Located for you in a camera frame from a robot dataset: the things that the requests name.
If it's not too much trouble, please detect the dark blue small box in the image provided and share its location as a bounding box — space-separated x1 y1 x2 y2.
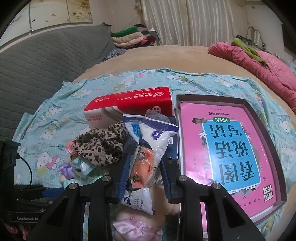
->
166 134 179 160

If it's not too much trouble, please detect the teddy bear pink dress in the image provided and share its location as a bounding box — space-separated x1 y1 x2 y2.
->
112 185 180 240

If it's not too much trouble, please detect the cluttered side desk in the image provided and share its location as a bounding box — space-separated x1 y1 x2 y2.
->
236 26 266 50

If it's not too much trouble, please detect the small green white packet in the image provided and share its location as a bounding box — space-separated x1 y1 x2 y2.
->
70 156 96 178

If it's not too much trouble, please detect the tan bed blanket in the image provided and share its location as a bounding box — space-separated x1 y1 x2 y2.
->
74 45 295 126

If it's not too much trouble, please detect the painted wall panel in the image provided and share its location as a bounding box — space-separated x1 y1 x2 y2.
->
1 0 93 45

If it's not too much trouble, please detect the teddy bear purple dress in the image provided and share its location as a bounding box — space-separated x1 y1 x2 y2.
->
59 155 74 184

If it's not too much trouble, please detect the pink quilted comforter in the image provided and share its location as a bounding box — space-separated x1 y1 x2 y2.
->
208 42 295 112

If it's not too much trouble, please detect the red white tissue box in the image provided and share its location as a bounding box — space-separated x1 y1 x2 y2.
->
84 87 174 128

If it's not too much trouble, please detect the black cable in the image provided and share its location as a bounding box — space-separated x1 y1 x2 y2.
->
16 153 33 186

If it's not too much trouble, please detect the light blue cartoon sheet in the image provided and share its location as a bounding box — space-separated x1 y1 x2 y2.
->
12 67 296 239

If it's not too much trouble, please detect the leopard print fabric scarf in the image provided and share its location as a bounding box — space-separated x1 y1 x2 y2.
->
72 121 128 167

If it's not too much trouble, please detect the stack of folded clothes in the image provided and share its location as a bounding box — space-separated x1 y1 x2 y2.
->
111 24 159 50

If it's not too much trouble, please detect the pink packaged cloth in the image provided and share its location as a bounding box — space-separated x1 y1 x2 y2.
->
64 140 76 155

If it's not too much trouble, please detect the pink blue children's book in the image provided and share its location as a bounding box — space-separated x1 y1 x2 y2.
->
179 100 278 220

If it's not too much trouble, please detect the dark floral pillow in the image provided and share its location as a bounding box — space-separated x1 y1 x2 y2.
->
102 48 126 62

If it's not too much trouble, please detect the white plastic snack packet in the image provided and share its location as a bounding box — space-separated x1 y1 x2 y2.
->
121 109 179 216

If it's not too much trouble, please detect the white striped curtain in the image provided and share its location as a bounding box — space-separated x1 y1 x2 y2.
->
141 0 241 47

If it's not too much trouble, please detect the green garment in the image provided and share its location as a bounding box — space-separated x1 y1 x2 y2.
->
231 38 267 68

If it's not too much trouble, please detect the grey quilted headboard cover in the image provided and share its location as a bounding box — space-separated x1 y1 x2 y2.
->
1 23 115 139

